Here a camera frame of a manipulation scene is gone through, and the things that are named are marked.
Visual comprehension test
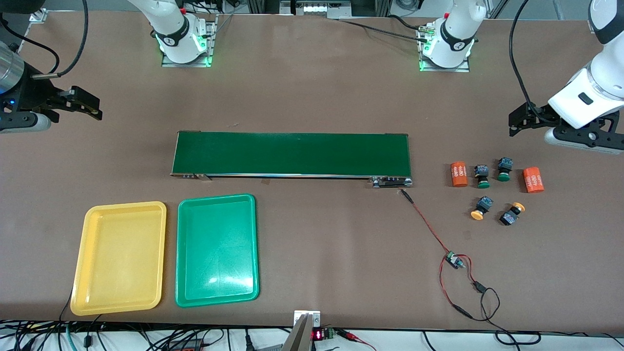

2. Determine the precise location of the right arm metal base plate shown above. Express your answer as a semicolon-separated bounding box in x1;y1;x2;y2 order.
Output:
161;15;218;68

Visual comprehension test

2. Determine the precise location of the yellow push button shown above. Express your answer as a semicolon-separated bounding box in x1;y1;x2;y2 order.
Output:
470;196;494;221
499;202;526;226

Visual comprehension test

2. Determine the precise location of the red black wire module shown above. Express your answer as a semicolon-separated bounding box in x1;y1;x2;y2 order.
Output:
400;189;476;320

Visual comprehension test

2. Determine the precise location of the black base cable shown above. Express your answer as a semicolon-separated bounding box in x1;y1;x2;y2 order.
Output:
336;15;432;43

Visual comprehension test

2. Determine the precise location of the yellow plastic tray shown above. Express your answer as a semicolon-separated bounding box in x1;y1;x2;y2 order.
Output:
70;201;167;316

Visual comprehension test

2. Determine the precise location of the green conveyor belt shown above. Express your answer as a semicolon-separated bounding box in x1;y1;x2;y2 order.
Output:
170;131;413;189

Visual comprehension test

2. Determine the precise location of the silver control box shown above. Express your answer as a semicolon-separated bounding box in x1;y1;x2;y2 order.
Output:
280;0;390;20

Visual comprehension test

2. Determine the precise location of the black cable bundle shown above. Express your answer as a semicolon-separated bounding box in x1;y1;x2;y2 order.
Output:
0;319;293;351

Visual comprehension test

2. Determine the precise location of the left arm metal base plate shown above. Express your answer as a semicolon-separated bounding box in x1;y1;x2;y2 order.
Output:
418;22;471;73

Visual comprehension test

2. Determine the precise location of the black looped cable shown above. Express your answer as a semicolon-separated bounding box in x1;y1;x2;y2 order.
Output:
470;280;543;347

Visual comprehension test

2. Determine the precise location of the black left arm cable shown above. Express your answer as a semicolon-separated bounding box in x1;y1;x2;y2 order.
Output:
509;0;549;125

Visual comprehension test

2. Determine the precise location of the green plastic tray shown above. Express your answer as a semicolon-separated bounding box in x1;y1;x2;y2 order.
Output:
175;194;260;308

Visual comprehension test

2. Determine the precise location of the orange cylinder with white print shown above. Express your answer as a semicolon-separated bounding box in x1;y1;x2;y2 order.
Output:
449;161;468;188
523;167;545;194

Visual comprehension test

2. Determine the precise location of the silver metal clamp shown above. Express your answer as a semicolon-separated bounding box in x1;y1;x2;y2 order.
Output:
282;310;321;351

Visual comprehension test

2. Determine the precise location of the red clip lead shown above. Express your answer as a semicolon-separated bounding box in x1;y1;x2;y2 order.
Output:
336;329;377;351

